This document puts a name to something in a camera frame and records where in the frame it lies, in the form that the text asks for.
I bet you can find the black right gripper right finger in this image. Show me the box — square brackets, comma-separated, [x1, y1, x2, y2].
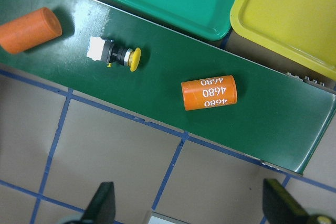
[262, 178, 309, 223]

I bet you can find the orange cylinder with 4680 print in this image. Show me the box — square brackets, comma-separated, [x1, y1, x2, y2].
[181, 75, 238, 111]

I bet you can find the plain orange cylinder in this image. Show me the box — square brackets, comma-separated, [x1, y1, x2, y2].
[1, 7, 62, 54]

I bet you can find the green conveyor belt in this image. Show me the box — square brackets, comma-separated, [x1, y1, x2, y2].
[1, 0, 335, 173]

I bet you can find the yellow tray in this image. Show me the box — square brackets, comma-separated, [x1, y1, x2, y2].
[230, 0, 335, 80]

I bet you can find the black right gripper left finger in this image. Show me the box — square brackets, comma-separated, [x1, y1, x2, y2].
[79, 182, 116, 223]

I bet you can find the yellow push button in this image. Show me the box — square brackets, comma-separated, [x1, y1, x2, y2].
[86, 36, 141, 72]

